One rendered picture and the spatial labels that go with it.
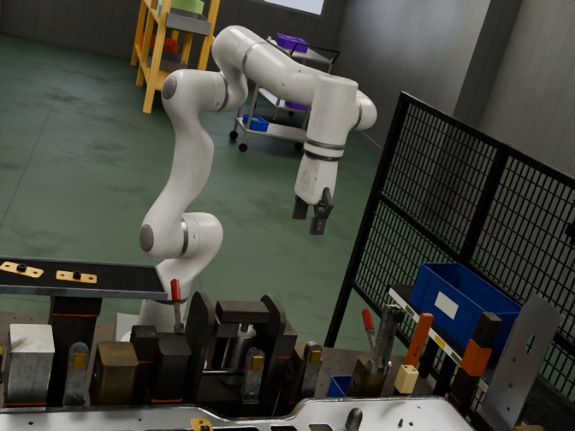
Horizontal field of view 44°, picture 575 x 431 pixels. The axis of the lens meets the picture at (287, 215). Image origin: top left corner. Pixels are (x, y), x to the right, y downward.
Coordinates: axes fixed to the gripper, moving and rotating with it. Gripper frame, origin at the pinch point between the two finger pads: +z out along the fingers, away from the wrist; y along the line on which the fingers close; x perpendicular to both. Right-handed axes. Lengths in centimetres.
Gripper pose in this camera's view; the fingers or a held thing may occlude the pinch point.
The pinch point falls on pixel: (307, 222)
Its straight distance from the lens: 154.0
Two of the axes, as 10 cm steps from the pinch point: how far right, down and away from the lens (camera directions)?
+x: 9.1, 0.5, 4.2
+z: -1.9, 9.3, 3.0
